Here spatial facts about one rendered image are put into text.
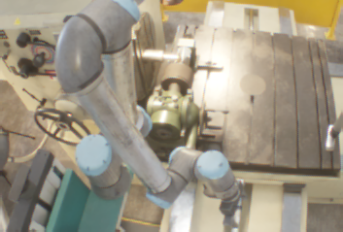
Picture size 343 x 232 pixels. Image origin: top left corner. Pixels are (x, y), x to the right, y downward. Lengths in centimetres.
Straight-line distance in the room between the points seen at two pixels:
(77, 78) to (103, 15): 15
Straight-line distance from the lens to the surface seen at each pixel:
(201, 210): 204
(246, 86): 218
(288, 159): 191
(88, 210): 136
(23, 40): 160
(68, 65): 68
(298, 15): 419
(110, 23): 71
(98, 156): 113
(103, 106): 74
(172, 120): 166
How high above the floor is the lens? 266
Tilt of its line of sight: 52 degrees down
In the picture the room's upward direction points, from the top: 7 degrees counter-clockwise
